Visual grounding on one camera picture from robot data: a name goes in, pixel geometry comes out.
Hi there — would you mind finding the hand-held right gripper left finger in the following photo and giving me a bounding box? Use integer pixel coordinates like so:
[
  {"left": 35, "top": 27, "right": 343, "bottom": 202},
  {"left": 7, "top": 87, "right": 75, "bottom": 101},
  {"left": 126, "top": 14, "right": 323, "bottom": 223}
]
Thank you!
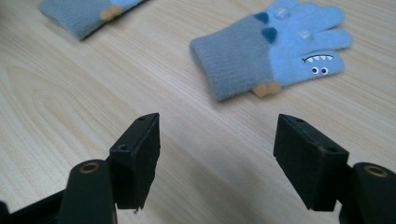
[{"left": 108, "top": 112, "right": 162, "bottom": 211}]

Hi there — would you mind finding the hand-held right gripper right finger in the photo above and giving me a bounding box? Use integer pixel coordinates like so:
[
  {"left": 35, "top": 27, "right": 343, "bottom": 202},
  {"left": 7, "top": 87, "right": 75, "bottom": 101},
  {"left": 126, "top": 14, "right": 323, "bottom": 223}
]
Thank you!
[{"left": 273, "top": 113, "right": 350, "bottom": 213}]

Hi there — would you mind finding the blue monster knit glove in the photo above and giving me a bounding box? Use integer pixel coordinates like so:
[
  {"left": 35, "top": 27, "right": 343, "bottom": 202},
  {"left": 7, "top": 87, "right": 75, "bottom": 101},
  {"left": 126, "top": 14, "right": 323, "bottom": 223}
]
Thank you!
[
  {"left": 37, "top": 0, "right": 151, "bottom": 41},
  {"left": 190, "top": 0, "right": 354, "bottom": 103}
]

